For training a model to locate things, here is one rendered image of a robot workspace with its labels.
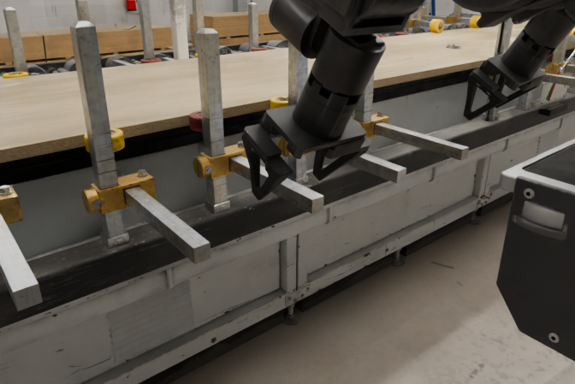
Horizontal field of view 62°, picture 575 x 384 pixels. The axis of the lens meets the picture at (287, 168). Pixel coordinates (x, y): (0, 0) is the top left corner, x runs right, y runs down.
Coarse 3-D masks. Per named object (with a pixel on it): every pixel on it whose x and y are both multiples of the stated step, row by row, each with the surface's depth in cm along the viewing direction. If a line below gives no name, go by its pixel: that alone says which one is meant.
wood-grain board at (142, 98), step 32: (448, 32) 297; (480, 32) 297; (512, 32) 297; (160, 64) 188; (192, 64) 188; (224, 64) 188; (256, 64) 188; (384, 64) 188; (416, 64) 188; (448, 64) 188; (480, 64) 198; (0, 96) 138; (32, 96) 138; (64, 96) 138; (128, 96) 138; (160, 96) 138; (192, 96) 138; (224, 96) 138; (256, 96) 138; (0, 128) 108; (32, 128) 108; (64, 128) 108; (128, 128) 110; (160, 128) 116; (0, 160) 96
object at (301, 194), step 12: (240, 156) 112; (240, 168) 107; (264, 168) 104; (264, 180) 101; (288, 180) 98; (276, 192) 98; (288, 192) 95; (300, 192) 92; (312, 192) 92; (300, 204) 93; (312, 204) 90
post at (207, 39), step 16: (208, 32) 99; (208, 48) 100; (208, 64) 101; (208, 80) 102; (208, 96) 103; (208, 112) 104; (208, 128) 106; (208, 144) 108; (224, 176) 112; (208, 192) 114; (224, 192) 113
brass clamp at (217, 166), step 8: (232, 152) 111; (240, 152) 112; (200, 160) 107; (208, 160) 108; (216, 160) 108; (224, 160) 110; (200, 168) 108; (208, 168) 107; (216, 168) 109; (224, 168) 110; (200, 176) 108; (208, 176) 110; (216, 176) 110
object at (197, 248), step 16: (128, 192) 95; (144, 192) 95; (144, 208) 89; (160, 208) 88; (160, 224) 84; (176, 224) 83; (176, 240) 80; (192, 240) 78; (192, 256) 76; (208, 256) 78
